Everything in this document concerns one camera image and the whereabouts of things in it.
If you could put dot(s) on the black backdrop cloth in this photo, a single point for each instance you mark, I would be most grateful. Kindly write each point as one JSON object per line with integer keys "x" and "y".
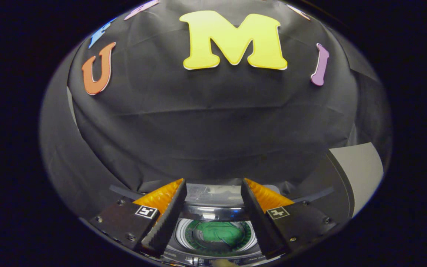
{"x": 198, "y": 129}

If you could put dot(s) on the grey cabinet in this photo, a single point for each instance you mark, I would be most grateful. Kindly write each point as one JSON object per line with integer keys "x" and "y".
{"x": 361, "y": 167}

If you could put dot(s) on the grey washing machine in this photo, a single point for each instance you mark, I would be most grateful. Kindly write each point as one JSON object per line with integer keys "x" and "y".
{"x": 206, "y": 256}

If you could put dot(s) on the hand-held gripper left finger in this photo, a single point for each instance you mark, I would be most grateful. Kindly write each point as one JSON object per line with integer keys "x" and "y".
{"x": 167, "y": 222}

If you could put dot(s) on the dark washing machine lid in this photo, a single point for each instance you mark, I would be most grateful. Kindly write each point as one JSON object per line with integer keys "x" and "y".
{"x": 217, "y": 213}

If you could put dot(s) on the green polo shirt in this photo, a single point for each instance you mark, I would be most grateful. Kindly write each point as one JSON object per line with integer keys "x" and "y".
{"x": 219, "y": 233}

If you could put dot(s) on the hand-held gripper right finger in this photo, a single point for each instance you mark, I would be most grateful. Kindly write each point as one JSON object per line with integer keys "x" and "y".
{"x": 258, "y": 222}

